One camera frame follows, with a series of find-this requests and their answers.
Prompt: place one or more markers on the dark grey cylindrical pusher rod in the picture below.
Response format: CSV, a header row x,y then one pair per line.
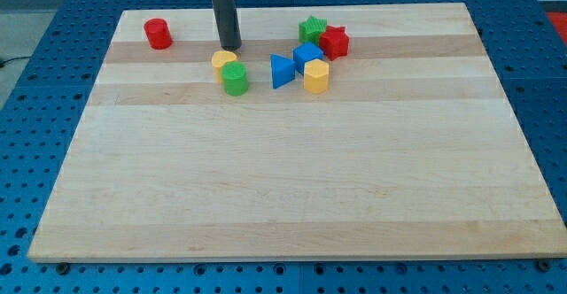
x,y
225,12

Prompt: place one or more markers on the yellow hexagon block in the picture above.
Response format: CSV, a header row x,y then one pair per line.
x,y
316,76

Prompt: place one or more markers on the green star block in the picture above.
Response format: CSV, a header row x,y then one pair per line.
x,y
311,29

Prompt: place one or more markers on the red star block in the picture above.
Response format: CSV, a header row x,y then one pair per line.
x,y
334,42

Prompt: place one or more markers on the yellow rounded block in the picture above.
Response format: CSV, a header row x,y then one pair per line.
x,y
219,59

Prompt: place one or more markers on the red cylinder block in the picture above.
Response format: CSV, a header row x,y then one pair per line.
x,y
158,34

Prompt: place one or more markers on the green cylinder block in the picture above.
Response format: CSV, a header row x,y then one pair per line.
x,y
234,75

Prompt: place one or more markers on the blue triangle block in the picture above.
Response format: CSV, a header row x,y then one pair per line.
x,y
282,70

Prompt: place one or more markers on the blue cube block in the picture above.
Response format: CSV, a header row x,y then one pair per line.
x,y
304,53

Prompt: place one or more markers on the wooden board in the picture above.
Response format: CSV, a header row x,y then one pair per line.
x,y
412,153

